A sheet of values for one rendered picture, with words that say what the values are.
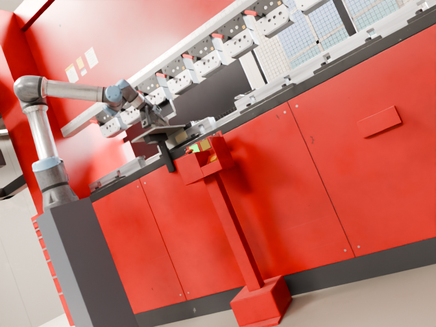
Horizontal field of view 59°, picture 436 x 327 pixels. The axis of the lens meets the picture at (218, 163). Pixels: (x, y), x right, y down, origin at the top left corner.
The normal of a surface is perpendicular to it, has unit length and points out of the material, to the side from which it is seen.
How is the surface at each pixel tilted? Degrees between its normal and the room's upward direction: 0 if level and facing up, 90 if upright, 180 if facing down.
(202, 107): 90
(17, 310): 90
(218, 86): 90
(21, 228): 90
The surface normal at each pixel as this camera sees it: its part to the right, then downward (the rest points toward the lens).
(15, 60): 0.77, -0.37
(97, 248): 0.65, -0.33
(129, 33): -0.51, 0.13
